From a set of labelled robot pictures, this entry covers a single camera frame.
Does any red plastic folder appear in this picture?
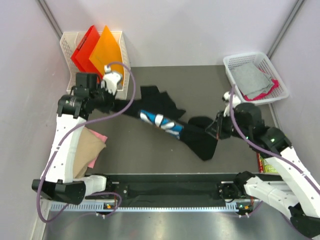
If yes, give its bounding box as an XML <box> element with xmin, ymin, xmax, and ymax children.
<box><xmin>70</xmin><ymin>25</ymin><xmax>102</xmax><ymax>77</ymax></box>

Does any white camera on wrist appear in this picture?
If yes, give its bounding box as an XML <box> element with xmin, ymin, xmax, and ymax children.
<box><xmin>222</xmin><ymin>91</ymin><xmax>242</xmax><ymax>117</ymax></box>
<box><xmin>100</xmin><ymin>65</ymin><xmax>123</xmax><ymax>96</ymax></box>

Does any orange plastic folder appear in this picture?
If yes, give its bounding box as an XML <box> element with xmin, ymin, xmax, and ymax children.
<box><xmin>89</xmin><ymin>25</ymin><xmax>123</xmax><ymax>77</ymax></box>

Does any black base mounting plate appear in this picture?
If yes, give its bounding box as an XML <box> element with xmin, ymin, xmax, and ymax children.
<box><xmin>84</xmin><ymin>173</ymin><xmax>263</xmax><ymax>208</ymax></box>

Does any aluminium frame rail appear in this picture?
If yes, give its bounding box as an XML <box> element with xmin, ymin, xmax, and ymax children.
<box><xmin>39</xmin><ymin>181</ymin><xmax>315</xmax><ymax>213</ymax></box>

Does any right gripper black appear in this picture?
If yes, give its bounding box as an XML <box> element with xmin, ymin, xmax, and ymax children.
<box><xmin>205</xmin><ymin>110</ymin><xmax>249</xmax><ymax>140</ymax></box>

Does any white perforated basket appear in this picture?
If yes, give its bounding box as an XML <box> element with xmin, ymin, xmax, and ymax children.
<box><xmin>223</xmin><ymin>52</ymin><xmax>289</xmax><ymax>105</ymax></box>

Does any white file organiser tray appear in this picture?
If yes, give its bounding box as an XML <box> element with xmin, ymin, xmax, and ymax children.
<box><xmin>60</xmin><ymin>31</ymin><xmax>131</xmax><ymax>100</ymax></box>

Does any black t-shirt with flower print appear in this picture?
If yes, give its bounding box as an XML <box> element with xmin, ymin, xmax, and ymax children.
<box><xmin>123</xmin><ymin>85</ymin><xmax>218</xmax><ymax>161</ymax></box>

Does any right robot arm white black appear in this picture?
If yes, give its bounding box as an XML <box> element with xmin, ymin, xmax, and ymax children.
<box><xmin>206</xmin><ymin>103</ymin><xmax>320</xmax><ymax>239</ymax></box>

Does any magenta t-shirt in basket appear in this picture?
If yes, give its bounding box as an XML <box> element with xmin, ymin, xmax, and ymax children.
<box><xmin>242</xmin><ymin>79</ymin><xmax>280</xmax><ymax>101</ymax></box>

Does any grey folded t-shirt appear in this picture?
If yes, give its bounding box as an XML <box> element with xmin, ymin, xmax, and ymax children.
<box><xmin>230</xmin><ymin>62</ymin><xmax>274</xmax><ymax>98</ymax></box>

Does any white camera on left wrist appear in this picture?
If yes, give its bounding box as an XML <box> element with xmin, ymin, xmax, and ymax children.
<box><xmin>100</xmin><ymin>65</ymin><xmax>123</xmax><ymax>96</ymax></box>

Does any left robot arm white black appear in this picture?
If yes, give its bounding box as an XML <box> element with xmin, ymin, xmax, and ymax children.
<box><xmin>31</xmin><ymin>70</ymin><xmax>123</xmax><ymax>205</ymax></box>

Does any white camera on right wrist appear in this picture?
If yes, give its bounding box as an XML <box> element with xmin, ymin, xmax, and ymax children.
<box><xmin>222</xmin><ymin>91</ymin><xmax>242</xmax><ymax>117</ymax></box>

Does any green children's book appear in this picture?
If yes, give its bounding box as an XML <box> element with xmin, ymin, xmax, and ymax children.
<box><xmin>256</xmin><ymin>153</ymin><xmax>278</xmax><ymax>175</ymax></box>

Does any beige folded t-shirt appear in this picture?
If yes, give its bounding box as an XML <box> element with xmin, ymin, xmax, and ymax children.
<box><xmin>73</xmin><ymin>127</ymin><xmax>95</xmax><ymax>179</ymax></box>

